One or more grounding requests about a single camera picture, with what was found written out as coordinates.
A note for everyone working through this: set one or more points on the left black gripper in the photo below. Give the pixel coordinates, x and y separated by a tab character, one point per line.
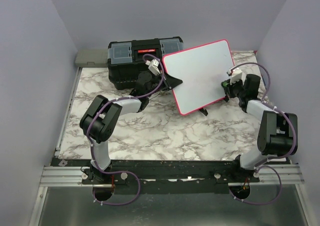
170	82

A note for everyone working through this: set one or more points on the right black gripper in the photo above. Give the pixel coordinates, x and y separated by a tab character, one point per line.
230	87

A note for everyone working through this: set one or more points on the green whiteboard eraser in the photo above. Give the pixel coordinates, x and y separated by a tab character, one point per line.
226	87

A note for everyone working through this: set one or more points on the pink framed whiteboard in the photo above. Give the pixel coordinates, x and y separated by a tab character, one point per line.
202	69

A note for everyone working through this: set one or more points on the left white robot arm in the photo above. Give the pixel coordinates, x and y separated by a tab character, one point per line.
100	119

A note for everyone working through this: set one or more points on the black plastic toolbox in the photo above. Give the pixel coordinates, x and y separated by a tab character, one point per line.
125	58

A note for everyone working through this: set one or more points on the grey plastic case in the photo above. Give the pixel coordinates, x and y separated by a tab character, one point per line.
91	58

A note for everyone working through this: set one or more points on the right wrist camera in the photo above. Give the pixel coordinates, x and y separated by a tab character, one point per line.
235	75

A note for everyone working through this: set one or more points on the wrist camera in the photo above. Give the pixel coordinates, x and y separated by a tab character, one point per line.
155	66
235	75

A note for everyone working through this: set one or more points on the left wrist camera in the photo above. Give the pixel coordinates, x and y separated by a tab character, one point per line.
155	66

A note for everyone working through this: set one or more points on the wire whiteboard stand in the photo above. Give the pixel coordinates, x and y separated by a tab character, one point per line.
205	112

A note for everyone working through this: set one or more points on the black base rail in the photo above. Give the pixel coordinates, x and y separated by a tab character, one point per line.
157	177

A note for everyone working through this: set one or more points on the aluminium extrusion frame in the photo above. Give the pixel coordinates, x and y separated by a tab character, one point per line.
55	176

